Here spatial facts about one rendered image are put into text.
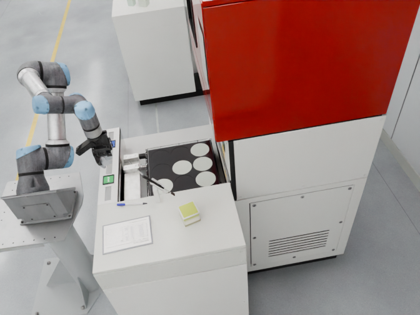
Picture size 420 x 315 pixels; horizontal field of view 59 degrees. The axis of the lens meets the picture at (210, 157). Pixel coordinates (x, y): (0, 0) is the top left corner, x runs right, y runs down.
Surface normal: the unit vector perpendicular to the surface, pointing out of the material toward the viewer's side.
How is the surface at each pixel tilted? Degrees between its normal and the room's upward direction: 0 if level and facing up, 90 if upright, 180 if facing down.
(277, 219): 90
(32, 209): 90
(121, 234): 0
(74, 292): 0
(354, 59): 90
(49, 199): 90
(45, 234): 0
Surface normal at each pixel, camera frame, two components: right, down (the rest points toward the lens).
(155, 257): -0.09, -0.70
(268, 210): 0.15, 0.69
